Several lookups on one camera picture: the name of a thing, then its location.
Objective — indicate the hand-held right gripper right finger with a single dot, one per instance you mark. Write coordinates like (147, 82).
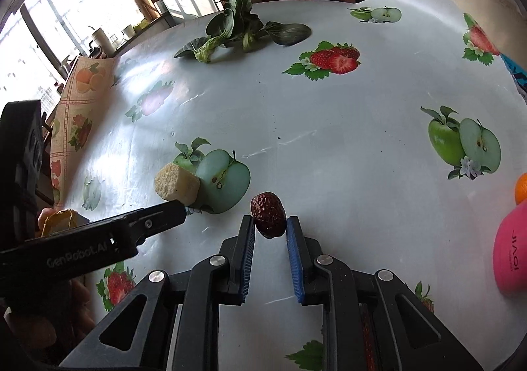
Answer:
(294, 259)

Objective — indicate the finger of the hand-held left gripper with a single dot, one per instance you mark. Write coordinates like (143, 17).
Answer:
(156, 220)

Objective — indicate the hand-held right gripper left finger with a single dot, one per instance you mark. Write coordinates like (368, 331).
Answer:
(248, 259)

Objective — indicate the yellow rimmed white tray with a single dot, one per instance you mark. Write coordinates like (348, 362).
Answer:
(66, 218)

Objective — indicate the dark red date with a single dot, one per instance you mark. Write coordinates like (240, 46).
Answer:
(268, 214)

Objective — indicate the person's left hand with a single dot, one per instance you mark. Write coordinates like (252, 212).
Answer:
(33, 330)

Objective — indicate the white fruit print tablecloth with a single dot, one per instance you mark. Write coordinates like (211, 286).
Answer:
(329, 140)

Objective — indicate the checked fruit print tablecloth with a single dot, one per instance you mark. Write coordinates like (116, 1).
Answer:
(78, 107)

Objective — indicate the white thermos cup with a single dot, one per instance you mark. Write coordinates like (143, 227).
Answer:
(101, 39)

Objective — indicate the green bok choy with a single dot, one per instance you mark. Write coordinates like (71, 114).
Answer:
(243, 29)

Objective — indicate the pink cup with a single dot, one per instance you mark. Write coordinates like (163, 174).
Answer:
(512, 251)

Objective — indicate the large window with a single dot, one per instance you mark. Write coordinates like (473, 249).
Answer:
(82, 12)

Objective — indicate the small orange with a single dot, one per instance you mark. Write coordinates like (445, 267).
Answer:
(521, 189)

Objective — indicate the blue packet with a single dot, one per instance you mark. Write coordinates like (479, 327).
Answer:
(516, 72)

